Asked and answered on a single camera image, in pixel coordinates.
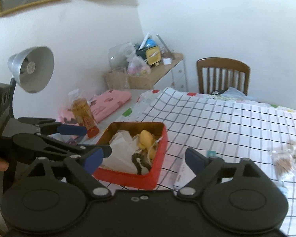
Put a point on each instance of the blue seat cushion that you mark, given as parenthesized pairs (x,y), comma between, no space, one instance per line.
(232,92)

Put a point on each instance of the pink folded cloth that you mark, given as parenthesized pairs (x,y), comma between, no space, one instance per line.
(101,106)

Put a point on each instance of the orange drink bottle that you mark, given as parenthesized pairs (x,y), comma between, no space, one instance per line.
(82,112)

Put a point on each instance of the cardboard box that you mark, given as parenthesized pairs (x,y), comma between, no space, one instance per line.
(121,81)

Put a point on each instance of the plastic bag of candies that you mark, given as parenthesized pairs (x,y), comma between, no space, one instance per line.
(138,67)

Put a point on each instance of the silver desk lamp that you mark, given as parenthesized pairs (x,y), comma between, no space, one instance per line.
(31,69)

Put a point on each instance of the yellow alarm clock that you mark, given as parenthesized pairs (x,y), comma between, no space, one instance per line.
(153,55)

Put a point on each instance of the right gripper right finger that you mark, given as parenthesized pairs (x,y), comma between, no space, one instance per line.
(202,180)

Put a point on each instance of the wooden chair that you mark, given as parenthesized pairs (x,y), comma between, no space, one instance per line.
(219,74)

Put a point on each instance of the yellow plush toy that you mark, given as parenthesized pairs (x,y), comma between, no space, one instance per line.
(145,141)

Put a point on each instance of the checkered tablecloth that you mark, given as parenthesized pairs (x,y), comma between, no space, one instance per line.
(234,130)

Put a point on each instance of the red gold metal tin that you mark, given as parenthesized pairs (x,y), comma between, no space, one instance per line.
(138,152)

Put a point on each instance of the wooden side cabinet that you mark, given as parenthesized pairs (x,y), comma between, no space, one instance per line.
(172,75)

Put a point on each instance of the cotton swab bag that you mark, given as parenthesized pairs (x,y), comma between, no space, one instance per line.
(284,160)

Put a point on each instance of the clear glass bowl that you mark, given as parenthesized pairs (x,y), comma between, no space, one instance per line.
(119,55)

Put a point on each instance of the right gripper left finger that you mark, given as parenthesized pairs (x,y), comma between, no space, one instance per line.
(82,167)

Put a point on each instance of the polka dot cloth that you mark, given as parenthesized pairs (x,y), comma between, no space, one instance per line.
(140,101)

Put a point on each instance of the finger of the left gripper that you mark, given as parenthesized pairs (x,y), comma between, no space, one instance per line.
(49,126)
(27,147)

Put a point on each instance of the brown hair scrunchie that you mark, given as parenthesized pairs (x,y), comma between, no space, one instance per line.
(141,163)

